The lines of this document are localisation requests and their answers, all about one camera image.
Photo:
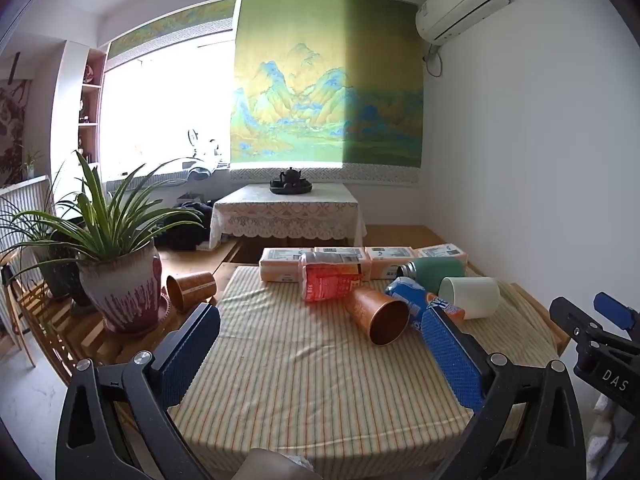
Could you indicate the grey cloth on windowsill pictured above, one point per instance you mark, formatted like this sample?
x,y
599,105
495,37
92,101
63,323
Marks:
x,y
205,167

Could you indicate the white patterned cloth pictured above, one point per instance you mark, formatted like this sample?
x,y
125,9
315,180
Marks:
x,y
612,430

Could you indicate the wall shelf unit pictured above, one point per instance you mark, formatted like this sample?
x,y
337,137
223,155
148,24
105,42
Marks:
x,y
90,120

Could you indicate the wooden table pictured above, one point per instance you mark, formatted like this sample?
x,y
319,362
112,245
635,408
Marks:
x,y
547,317

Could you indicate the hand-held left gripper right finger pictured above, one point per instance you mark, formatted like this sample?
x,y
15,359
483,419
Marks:
x,y
452,355

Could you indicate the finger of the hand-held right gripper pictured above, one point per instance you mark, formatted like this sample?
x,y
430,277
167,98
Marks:
x,y
614,311
575,316

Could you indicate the striped tablecloth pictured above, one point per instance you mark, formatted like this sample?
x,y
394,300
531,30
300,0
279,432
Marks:
x,y
300,370

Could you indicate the plant in dark pot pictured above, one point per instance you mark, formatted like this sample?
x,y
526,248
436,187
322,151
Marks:
x,y
57,272

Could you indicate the green thermos bottle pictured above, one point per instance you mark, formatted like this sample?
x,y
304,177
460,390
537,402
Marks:
x,y
440,271

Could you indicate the wooden slatted plant stand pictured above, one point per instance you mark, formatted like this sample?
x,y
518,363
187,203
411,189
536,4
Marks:
x,y
65,330

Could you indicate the plant in pink white pot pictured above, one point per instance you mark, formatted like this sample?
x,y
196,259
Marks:
x,y
120,285

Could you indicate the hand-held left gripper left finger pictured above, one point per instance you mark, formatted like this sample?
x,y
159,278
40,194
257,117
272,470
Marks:
x,y
187,355

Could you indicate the red snack packet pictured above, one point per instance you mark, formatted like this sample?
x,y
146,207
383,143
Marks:
x,y
327,282

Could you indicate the blue snack packet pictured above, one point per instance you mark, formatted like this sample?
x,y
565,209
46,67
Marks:
x,y
407,295

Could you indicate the brown wall hanging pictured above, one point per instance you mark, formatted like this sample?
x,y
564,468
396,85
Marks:
x,y
12,125

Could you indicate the white cup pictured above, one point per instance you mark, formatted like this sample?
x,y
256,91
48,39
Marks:
x,y
475,296

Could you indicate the narrow landscape valance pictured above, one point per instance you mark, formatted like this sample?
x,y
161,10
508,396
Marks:
x,y
170,25

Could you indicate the landscape painting blind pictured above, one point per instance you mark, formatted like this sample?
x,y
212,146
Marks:
x,y
325,90

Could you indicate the dark clothes pile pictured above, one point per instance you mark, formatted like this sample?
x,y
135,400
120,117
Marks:
x,y
185,225

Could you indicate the white air conditioner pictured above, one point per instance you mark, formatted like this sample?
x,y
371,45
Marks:
x,y
460,2

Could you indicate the low table with lace cloth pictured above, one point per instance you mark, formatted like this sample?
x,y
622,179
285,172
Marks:
x,y
285,210

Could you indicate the brown paper cup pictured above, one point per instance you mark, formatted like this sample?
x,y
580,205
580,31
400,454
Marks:
x,y
372,310
192,287

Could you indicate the black tea set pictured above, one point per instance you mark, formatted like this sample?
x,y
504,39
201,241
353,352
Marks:
x,y
291,182

